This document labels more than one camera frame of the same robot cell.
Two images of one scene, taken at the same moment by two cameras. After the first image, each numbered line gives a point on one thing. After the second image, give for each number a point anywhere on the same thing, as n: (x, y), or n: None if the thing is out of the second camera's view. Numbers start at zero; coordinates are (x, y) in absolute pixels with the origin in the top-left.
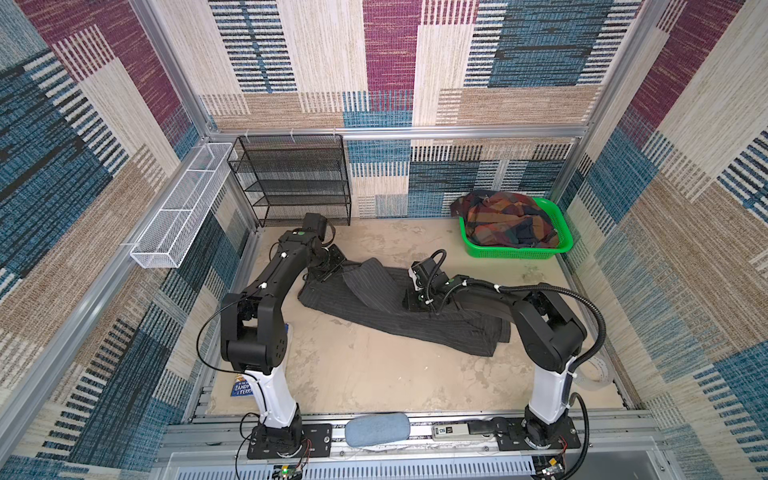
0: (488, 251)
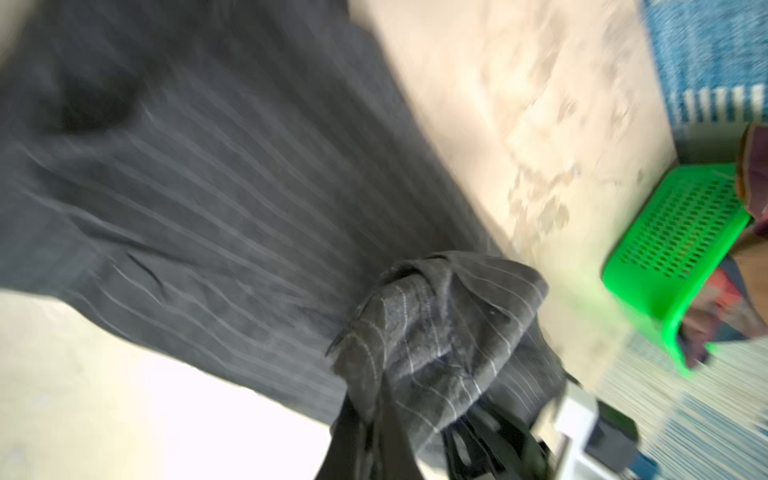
0: (661, 260)
